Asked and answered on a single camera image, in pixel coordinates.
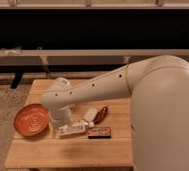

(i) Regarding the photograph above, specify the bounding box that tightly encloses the white sponge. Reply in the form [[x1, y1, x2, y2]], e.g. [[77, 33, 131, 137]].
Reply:
[[83, 108, 98, 122]]

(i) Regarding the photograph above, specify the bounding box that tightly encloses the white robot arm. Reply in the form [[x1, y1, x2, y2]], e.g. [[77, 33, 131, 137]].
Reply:
[[42, 55, 189, 171]]

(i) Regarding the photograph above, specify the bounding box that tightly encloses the orange plate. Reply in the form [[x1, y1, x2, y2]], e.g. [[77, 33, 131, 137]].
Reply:
[[13, 103, 49, 137]]

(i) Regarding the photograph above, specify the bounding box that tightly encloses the red brown sausage toy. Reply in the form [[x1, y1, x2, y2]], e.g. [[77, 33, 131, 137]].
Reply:
[[94, 106, 108, 124]]

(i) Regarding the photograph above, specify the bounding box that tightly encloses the wooden table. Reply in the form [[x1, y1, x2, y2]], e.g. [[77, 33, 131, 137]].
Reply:
[[4, 78, 134, 170]]

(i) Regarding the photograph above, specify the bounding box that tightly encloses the white plastic bottle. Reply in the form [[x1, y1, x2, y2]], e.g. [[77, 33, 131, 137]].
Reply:
[[59, 121, 94, 137]]

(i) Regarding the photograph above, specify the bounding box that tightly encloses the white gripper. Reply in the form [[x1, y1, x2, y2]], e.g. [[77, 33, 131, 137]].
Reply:
[[49, 108, 71, 128]]

